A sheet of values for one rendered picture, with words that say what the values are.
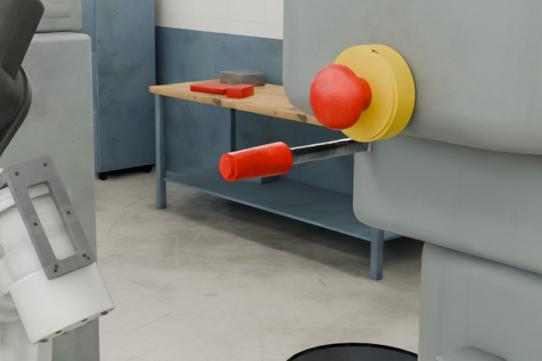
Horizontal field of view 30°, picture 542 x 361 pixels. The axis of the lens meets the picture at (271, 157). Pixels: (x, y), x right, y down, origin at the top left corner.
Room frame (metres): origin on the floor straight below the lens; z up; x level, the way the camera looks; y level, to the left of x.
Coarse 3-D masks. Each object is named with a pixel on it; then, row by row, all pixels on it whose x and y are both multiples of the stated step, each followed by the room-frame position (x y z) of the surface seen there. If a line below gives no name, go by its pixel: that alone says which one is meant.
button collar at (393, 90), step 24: (360, 48) 0.62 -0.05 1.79; (384, 48) 0.62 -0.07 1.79; (360, 72) 0.62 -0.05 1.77; (384, 72) 0.61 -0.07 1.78; (408, 72) 0.61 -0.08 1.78; (384, 96) 0.61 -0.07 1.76; (408, 96) 0.61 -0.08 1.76; (360, 120) 0.62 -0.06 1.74; (384, 120) 0.60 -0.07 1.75; (408, 120) 0.61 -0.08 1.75
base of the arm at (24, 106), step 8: (24, 72) 0.96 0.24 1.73; (24, 80) 0.96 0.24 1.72; (24, 88) 0.95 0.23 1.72; (24, 96) 0.95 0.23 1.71; (24, 104) 0.95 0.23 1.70; (16, 112) 0.94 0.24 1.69; (24, 112) 0.95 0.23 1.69; (16, 120) 0.94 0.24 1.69; (0, 128) 0.93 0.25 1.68; (8, 128) 0.94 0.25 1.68; (16, 128) 0.94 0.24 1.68; (0, 136) 0.93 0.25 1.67; (8, 136) 0.94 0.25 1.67; (0, 144) 0.93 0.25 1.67; (8, 144) 0.94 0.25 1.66; (0, 152) 0.93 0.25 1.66
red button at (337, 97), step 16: (336, 64) 0.61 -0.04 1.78; (320, 80) 0.60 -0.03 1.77; (336, 80) 0.60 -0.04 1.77; (352, 80) 0.59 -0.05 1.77; (320, 96) 0.60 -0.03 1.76; (336, 96) 0.59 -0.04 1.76; (352, 96) 0.59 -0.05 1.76; (368, 96) 0.61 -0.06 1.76; (320, 112) 0.60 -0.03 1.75; (336, 112) 0.59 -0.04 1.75; (352, 112) 0.59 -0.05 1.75; (336, 128) 0.60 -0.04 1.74
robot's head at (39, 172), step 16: (32, 160) 0.71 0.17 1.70; (48, 160) 0.72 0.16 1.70; (0, 176) 0.71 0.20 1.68; (16, 176) 0.70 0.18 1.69; (32, 176) 0.71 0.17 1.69; (48, 176) 0.71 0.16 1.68; (0, 192) 0.72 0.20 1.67; (16, 192) 0.70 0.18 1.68; (64, 192) 0.71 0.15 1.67; (32, 208) 0.69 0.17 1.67; (64, 208) 0.71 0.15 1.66; (32, 224) 0.69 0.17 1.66; (64, 224) 0.71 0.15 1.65; (80, 224) 0.70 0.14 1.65; (32, 240) 0.69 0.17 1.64; (80, 240) 0.70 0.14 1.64; (48, 256) 0.68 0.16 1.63; (80, 256) 0.69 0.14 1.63; (48, 272) 0.68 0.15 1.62; (64, 272) 0.68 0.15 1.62
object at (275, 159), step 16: (272, 144) 0.71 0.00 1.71; (320, 144) 0.74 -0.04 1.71; (336, 144) 0.75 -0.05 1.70; (352, 144) 0.76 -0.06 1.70; (368, 144) 0.77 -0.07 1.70; (224, 160) 0.68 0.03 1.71; (240, 160) 0.68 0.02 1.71; (256, 160) 0.68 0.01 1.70; (272, 160) 0.69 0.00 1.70; (288, 160) 0.70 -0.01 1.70; (304, 160) 0.72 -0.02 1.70; (224, 176) 0.68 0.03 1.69; (240, 176) 0.68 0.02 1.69; (256, 176) 0.69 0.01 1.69
